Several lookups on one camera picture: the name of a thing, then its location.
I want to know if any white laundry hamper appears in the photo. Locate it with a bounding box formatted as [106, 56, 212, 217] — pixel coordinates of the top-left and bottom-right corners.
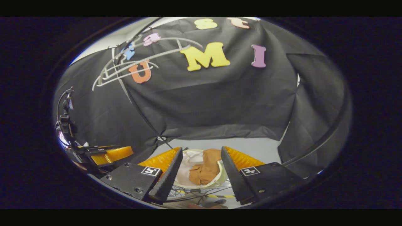
[174, 149, 228, 189]

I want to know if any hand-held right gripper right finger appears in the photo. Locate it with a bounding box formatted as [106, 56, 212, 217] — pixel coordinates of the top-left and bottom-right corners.
[221, 146, 307, 205]

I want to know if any black backdrop cloth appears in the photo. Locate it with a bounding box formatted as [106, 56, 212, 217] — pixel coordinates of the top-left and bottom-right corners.
[53, 17, 352, 179]

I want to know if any white plastic hanger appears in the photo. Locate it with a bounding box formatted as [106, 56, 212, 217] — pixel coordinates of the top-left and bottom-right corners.
[92, 46, 191, 91]
[102, 37, 204, 79]

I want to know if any brown shirt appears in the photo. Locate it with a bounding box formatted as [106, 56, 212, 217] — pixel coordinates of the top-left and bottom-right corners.
[189, 148, 222, 186]

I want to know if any black floor cable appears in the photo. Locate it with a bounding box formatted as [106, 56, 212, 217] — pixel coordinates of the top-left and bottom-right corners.
[166, 187, 236, 204]

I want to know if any black clothes rack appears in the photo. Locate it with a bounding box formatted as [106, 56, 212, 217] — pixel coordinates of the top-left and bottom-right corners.
[107, 17, 350, 167]

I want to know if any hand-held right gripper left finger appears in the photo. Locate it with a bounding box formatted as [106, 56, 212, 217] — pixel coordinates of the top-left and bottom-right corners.
[100, 147, 183, 203]

